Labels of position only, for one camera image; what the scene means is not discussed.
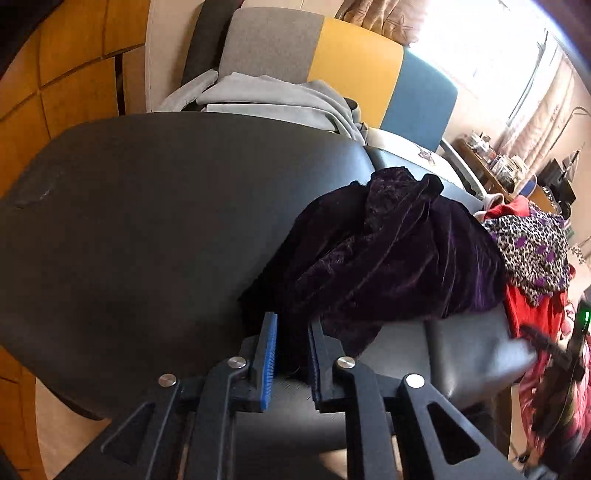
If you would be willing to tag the dark purple velvet garment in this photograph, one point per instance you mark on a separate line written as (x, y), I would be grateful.
(365, 255)

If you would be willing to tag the grey hoodie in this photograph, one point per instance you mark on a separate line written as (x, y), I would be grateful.
(313, 104)

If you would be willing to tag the leopard print purple-dotted garment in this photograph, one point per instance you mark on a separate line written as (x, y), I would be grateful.
(535, 250)

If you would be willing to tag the wooden cabinet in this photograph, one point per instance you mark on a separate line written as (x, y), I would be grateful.
(82, 63)

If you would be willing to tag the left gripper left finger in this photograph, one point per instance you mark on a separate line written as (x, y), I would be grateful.
(185, 428)

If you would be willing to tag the grey yellow blue sofa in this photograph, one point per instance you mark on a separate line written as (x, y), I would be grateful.
(397, 91)

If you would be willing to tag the white embroidered cushion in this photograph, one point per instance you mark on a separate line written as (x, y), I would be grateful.
(414, 153)

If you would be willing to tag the red knit sweater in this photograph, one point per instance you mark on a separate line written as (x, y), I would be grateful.
(548, 315)

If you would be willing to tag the cluttered wooden side table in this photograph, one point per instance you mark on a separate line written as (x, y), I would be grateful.
(551, 190)

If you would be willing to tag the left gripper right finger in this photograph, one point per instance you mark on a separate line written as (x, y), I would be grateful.
(398, 428)

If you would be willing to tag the black rolled mat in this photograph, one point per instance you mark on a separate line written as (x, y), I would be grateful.
(208, 37)

